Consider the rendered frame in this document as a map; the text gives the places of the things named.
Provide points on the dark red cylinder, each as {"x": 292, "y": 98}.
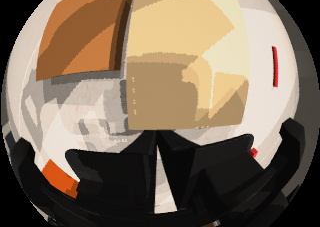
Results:
{"x": 275, "y": 69}

